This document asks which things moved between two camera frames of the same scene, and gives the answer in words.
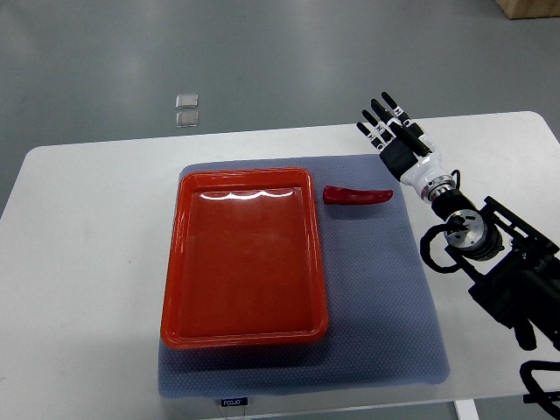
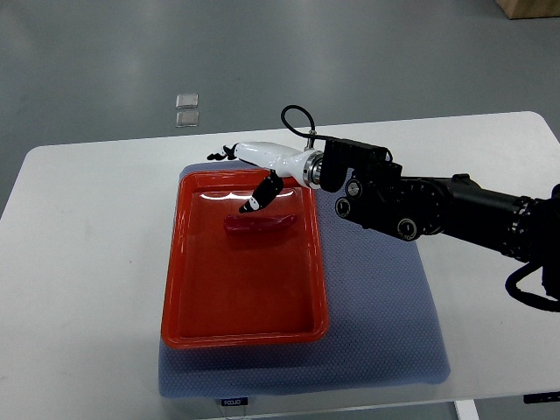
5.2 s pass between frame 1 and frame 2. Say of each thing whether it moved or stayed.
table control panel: stayed
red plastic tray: stayed
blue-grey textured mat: stayed
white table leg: stayed
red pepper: moved
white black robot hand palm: moved
